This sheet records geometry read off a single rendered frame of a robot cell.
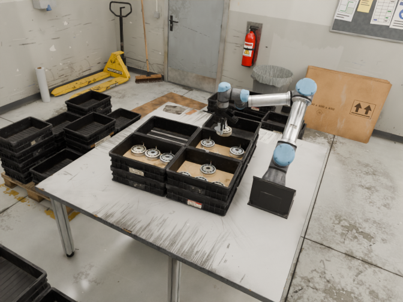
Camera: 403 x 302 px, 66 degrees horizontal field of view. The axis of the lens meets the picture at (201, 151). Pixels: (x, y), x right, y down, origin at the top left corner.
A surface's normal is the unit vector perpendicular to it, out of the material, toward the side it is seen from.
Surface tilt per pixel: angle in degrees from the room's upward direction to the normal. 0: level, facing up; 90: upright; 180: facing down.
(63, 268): 0
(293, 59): 90
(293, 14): 90
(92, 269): 0
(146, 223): 0
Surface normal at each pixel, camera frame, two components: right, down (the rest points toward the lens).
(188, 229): 0.07, -0.84
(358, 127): -0.43, 0.18
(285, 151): -0.19, -0.07
